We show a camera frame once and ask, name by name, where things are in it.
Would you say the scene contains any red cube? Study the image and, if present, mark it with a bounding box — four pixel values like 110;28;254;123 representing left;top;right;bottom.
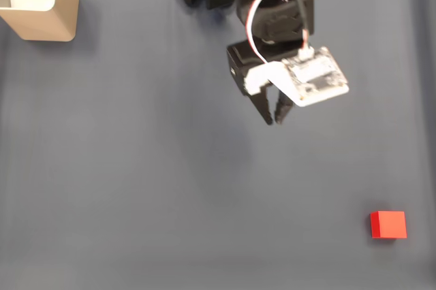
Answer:
370;210;408;240

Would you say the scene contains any beige open box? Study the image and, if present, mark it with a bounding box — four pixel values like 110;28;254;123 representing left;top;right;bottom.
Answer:
0;0;80;42

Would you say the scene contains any grey table mat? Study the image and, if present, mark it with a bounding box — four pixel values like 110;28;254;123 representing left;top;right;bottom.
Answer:
0;0;436;290

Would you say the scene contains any white looped servo wire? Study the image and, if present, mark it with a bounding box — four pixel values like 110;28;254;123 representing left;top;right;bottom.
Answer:
245;0;290;65

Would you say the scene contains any white camera board with mount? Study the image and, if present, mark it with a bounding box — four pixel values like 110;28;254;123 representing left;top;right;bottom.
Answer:
243;46;350;108

